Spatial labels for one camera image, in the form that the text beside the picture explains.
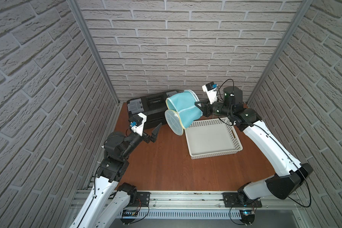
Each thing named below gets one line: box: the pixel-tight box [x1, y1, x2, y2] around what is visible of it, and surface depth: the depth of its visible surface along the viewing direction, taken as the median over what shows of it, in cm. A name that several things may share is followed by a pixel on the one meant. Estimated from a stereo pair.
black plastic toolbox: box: [126, 90, 180, 128], surface depth 96 cm
